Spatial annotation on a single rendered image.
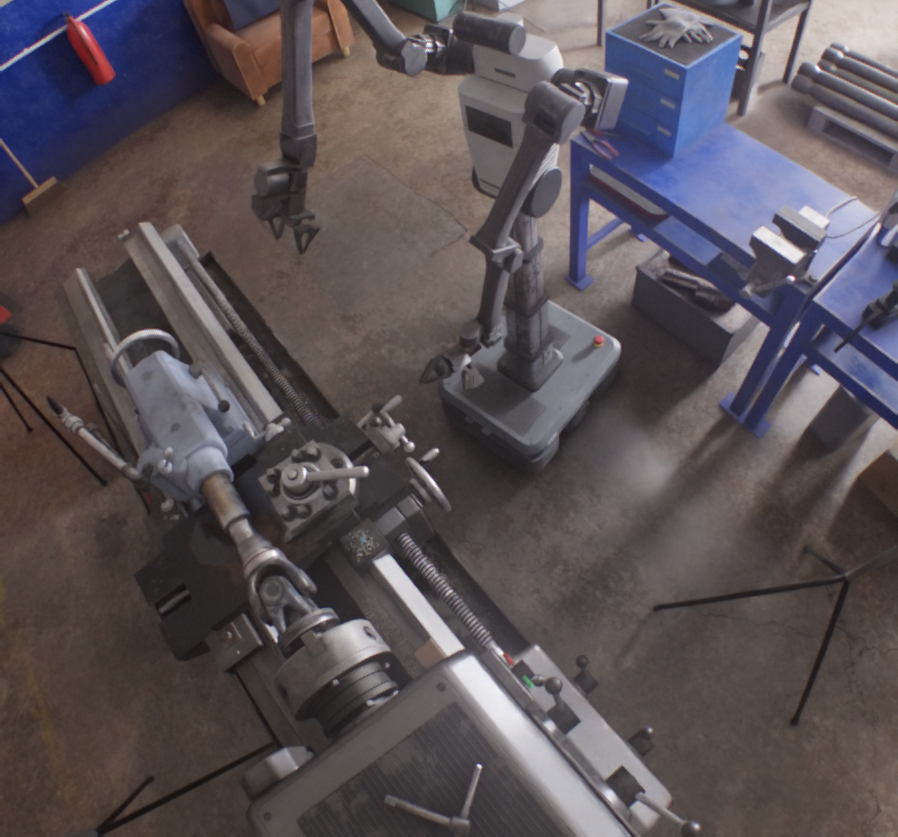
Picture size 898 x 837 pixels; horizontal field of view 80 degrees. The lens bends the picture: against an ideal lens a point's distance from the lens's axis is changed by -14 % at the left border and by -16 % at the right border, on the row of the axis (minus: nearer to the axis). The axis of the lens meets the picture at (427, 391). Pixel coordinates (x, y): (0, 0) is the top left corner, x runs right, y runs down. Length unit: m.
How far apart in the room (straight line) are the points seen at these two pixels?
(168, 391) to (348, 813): 1.15
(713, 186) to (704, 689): 1.83
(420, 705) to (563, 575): 1.46
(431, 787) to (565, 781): 0.22
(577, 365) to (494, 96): 1.31
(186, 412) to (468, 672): 0.99
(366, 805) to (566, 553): 1.60
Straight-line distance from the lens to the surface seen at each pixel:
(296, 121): 1.40
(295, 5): 1.34
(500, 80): 1.59
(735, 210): 2.33
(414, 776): 1.10
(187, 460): 1.63
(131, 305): 2.76
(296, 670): 1.30
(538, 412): 2.43
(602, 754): 1.61
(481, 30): 1.44
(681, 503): 2.61
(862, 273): 2.30
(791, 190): 2.48
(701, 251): 2.42
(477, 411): 2.44
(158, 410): 1.74
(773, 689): 2.57
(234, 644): 1.74
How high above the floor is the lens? 2.42
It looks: 59 degrees down
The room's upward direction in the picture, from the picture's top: 19 degrees counter-clockwise
